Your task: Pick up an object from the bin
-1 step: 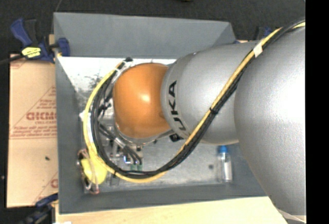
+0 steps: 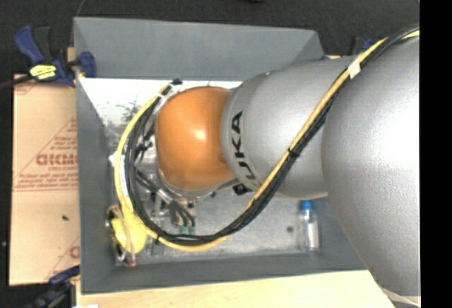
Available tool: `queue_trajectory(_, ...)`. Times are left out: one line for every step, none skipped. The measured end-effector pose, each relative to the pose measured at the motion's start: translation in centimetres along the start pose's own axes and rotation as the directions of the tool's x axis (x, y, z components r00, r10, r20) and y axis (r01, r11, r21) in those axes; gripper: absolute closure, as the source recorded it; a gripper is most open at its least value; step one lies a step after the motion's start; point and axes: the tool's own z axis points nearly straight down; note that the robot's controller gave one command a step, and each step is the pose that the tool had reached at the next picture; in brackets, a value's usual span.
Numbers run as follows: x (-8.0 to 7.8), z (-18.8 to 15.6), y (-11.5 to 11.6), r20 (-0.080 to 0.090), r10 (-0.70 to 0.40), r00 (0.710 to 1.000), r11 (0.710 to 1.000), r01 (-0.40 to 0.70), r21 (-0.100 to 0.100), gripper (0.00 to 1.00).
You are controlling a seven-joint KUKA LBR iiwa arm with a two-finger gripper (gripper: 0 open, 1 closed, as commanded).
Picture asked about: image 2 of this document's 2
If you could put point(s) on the yellow rounded object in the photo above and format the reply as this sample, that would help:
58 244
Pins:
129 234

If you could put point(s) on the brown cardboard board, red print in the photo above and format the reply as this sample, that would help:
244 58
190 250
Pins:
42 193

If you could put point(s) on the clear plastic bottle, blue cap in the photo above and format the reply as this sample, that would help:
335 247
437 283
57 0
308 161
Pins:
310 229

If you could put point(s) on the grey metal bin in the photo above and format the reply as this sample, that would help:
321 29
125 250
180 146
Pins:
197 52

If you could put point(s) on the black cylinder on white bracket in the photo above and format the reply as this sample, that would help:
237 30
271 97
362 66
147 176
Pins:
238 189

